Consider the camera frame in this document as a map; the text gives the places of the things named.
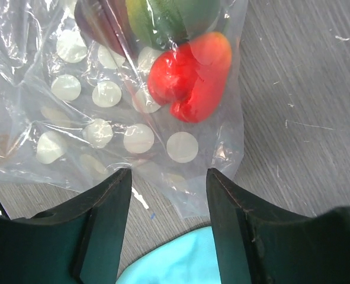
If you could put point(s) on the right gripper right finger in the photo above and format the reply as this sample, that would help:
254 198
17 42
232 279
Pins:
259 242

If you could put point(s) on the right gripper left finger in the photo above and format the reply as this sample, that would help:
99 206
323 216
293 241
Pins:
78 241

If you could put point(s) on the clear zip top bag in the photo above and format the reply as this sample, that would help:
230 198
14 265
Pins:
73 112

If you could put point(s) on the small red fake fruit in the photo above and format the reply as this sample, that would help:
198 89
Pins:
191 78

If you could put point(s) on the small dark purple fake fruit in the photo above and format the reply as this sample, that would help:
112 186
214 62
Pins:
107 23

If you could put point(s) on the yellow green fake mango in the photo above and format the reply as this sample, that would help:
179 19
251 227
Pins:
163 25

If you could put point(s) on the teal cloth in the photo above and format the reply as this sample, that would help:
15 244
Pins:
189 258

